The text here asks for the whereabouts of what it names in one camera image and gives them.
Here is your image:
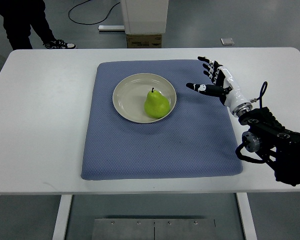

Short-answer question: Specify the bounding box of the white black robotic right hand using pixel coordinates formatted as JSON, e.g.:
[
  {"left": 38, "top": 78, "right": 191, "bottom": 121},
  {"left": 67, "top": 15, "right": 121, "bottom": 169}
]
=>
[{"left": 186, "top": 56, "right": 253, "bottom": 118}]

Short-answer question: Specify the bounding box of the green pear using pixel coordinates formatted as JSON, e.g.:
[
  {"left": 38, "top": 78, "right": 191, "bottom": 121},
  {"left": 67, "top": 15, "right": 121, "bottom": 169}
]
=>
[{"left": 144, "top": 88, "right": 170, "bottom": 119}]

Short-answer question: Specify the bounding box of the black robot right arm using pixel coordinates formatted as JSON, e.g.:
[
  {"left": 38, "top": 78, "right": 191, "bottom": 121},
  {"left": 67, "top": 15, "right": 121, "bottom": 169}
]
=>
[{"left": 235, "top": 81, "right": 300, "bottom": 187}]

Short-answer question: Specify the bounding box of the grey floor outlet plate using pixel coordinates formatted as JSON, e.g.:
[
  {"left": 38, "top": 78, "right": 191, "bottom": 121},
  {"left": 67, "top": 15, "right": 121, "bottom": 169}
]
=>
[{"left": 220, "top": 37, "right": 235, "bottom": 46}]

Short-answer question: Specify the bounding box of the beige round plate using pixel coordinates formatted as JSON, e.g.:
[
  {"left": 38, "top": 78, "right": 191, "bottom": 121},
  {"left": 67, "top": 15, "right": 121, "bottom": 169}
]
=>
[{"left": 112, "top": 73, "right": 177, "bottom": 124}]

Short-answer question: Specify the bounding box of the blue textured mat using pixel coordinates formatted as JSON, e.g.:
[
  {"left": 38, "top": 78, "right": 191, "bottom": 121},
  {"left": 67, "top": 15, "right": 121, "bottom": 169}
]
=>
[{"left": 81, "top": 59, "right": 243, "bottom": 180}]

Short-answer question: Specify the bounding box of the brown cardboard box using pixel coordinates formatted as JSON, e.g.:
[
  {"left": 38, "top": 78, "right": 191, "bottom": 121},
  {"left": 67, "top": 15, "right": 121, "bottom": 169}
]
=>
[{"left": 126, "top": 34, "right": 162, "bottom": 49}]

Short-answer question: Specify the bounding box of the white plastic bin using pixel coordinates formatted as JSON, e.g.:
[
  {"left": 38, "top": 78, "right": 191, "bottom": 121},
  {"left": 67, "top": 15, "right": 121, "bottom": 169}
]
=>
[{"left": 120, "top": 0, "right": 169, "bottom": 35}]

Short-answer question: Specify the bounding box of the white right table leg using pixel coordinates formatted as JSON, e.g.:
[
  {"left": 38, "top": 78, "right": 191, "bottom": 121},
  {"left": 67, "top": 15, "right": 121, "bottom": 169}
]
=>
[{"left": 235, "top": 192, "right": 257, "bottom": 240}]

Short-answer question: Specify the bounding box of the white table leg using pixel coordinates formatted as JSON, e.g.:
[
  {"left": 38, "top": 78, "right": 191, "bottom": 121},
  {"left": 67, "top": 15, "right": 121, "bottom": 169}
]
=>
[
  {"left": 235, "top": 192, "right": 257, "bottom": 240},
  {"left": 52, "top": 194, "right": 73, "bottom": 240}
]

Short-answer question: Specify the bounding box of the black white sneaker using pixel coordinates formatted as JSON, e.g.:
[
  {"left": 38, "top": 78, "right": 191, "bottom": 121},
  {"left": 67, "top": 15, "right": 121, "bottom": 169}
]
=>
[{"left": 44, "top": 39, "right": 76, "bottom": 50}]

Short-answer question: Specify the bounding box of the person in black trousers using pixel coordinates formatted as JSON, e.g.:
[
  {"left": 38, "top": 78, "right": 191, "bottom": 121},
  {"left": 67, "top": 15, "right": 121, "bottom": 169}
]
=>
[{"left": 0, "top": 0, "right": 56, "bottom": 50}]

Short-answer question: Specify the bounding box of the white left table leg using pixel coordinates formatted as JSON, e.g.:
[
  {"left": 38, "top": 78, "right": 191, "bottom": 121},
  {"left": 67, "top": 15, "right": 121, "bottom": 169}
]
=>
[{"left": 52, "top": 194, "right": 73, "bottom": 240}]

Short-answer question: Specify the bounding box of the white floor rail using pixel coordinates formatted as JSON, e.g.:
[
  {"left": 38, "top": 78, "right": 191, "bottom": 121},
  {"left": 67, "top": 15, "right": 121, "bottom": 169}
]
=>
[{"left": 98, "top": 25, "right": 125, "bottom": 32}]

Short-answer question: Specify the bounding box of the black floor cable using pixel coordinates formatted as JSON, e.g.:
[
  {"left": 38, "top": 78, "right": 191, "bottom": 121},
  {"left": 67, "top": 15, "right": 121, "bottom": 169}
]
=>
[{"left": 67, "top": 0, "right": 121, "bottom": 26}]

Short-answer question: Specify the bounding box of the metal base plate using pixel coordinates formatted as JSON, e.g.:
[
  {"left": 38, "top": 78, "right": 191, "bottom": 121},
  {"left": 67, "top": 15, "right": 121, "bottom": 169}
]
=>
[{"left": 92, "top": 218, "right": 218, "bottom": 240}]

